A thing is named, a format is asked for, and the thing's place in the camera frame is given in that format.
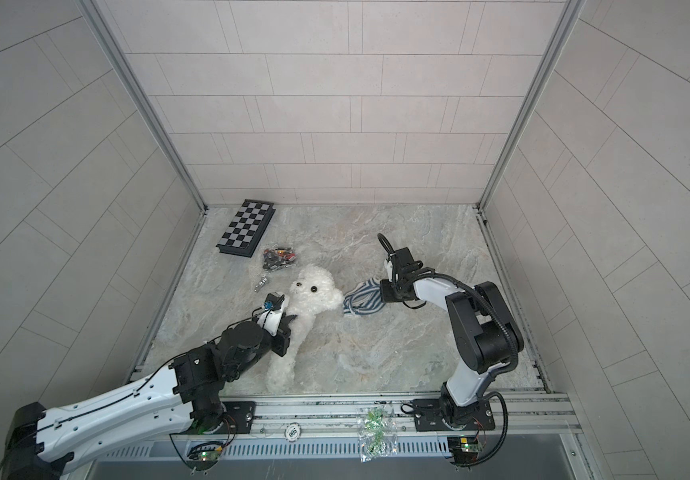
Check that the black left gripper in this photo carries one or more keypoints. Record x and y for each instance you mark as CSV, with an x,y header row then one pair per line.
x,y
283,337

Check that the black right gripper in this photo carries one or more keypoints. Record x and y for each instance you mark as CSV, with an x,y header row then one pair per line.
x,y
387,296

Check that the blue white striped shirt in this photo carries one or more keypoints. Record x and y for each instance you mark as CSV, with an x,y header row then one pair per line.
x,y
365,299

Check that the white teddy bear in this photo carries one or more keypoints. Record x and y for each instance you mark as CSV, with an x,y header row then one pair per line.
x,y
312,293

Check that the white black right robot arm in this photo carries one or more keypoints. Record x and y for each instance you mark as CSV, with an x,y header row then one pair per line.
x,y
487,338

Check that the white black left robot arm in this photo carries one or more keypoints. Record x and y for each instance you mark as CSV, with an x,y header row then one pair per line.
x,y
182,397

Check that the small silver chess piece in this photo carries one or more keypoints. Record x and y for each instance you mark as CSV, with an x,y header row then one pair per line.
x,y
264,280

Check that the clear bag of toy bricks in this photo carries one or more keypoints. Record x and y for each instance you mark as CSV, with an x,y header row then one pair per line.
x,y
278,257

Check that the folded black white chessboard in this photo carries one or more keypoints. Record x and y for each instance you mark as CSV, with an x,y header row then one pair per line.
x,y
247,228

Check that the clear bag of green parts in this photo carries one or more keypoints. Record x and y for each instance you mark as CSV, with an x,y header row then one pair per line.
x,y
377,434

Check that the left green circuit board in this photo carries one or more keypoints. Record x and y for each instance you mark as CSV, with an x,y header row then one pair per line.
x,y
206,454

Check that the green circuit board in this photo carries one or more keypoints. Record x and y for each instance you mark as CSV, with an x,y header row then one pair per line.
x,y
206,454
464,450

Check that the right green circuit board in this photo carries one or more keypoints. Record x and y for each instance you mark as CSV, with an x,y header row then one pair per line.
x,y
464,450

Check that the aluminium corner post right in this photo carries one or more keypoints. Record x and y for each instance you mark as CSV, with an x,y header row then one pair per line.
x,y
560,36

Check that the aluminium corner post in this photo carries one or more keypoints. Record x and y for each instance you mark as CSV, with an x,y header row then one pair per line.
x,y
110,46
560,36

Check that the aluminium corner post left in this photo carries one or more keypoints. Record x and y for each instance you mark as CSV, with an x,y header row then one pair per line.
x,y
110,46

